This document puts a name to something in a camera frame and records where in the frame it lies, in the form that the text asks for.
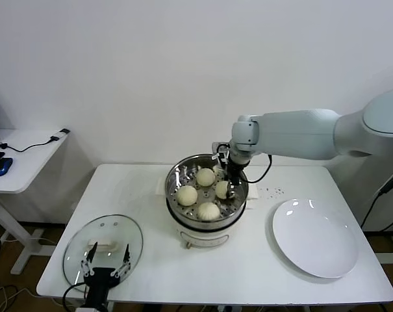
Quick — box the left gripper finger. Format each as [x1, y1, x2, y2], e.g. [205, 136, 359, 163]
[80, 242, 98, 278]
[113, 244, 132, 278]

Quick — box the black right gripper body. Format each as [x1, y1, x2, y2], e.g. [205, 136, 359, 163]
[226, 155, 246, 185]

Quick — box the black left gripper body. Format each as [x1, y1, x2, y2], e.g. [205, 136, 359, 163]
[84, 266, 121, 308]

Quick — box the white steamed baozi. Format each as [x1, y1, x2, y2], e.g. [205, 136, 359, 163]
[196, 168, 216, 188]
[197, 201, 221, 221]
[176, 185, 198, 207]
[214, 180, 231, 199]

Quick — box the steel steamer basket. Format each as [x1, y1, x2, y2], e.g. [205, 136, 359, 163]
[154, 153, 260, 230]

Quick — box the glass pot lid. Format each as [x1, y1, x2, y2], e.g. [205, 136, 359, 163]
[62, 214, 144, 293]

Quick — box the white electric cooker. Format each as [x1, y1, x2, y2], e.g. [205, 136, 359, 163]
[166, 194, 256, 250]

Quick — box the white oval plate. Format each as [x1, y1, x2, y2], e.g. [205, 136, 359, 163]
[272, 198, 359, 279]

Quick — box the white side table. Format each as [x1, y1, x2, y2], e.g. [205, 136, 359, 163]
[0, 129, 70, 277]

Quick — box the blue computer mouse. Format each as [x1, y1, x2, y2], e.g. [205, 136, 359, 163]
[0, 158, 13, 178]

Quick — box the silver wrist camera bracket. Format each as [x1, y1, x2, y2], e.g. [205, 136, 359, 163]
[212, 142, 231, 170]

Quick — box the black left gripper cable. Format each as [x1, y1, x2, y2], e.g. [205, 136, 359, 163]
[62, 282, 88, 312]

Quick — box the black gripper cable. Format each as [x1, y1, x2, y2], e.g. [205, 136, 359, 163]
[241, 154, 272, 183]
[62, 282, 88, 312]

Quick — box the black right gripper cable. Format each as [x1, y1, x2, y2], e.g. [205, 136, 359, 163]
[241, 154, 272, 183]

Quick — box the black cable with adapter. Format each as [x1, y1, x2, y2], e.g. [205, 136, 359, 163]
[0, 129, 70, 153]

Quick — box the black power cable with plug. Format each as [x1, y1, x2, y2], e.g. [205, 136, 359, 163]
[360, 159, 393, 232]

